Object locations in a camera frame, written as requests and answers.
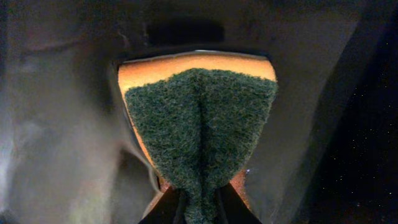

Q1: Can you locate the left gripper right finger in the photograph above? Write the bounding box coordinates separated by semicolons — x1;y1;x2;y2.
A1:
217;184;262;224

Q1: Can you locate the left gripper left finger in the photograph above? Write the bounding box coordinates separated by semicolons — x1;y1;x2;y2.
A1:
139;187;187;224

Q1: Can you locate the yellow green scrub sponge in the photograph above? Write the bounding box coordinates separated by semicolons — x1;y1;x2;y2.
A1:
118;52;278;223

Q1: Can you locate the black rectangular tray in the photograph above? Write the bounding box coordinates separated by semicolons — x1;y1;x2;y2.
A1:
1;1;397;223

